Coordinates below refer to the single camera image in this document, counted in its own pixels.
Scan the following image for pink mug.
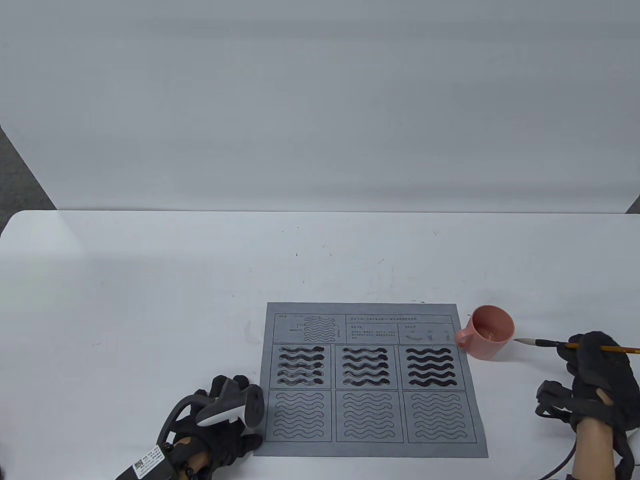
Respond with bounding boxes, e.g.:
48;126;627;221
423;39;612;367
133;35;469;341
455;305;515;360

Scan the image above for white backdrop panel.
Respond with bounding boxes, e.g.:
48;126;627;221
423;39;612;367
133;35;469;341
0;0;640;215

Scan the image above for grey and white right controller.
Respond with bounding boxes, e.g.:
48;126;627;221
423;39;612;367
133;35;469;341
614;426;640;480

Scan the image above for black cable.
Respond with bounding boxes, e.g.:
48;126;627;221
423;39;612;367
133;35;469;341
537;425;581;480

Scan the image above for person's left hand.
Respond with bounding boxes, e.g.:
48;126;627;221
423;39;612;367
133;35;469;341
172;375;264;480

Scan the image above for brown Chinese brush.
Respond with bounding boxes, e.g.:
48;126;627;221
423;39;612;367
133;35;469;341
514;338;640;355

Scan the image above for grey and white left controller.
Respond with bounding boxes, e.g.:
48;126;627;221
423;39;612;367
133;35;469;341
157;385;265;451

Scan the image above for grey and white controller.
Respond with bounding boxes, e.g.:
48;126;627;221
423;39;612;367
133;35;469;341
157;385;265;451
614;426;640;480

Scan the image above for dark bead bracelet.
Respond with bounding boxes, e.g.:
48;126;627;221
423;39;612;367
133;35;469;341
167;442;201;480

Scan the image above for person's right hand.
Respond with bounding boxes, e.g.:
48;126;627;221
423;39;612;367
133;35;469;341
557;331;640;431

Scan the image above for black labelled left wrist camera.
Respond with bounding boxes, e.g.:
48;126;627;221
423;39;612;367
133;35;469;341
116;442;176;480

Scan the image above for person's left forearm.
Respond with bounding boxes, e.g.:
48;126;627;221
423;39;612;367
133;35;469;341
172;436;210;480

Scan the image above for person's right forearm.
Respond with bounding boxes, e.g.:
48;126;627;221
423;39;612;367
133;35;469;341
572;417;618;480

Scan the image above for grey water writing practice cloth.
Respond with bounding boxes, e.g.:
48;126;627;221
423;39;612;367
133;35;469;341
253;302;489;459

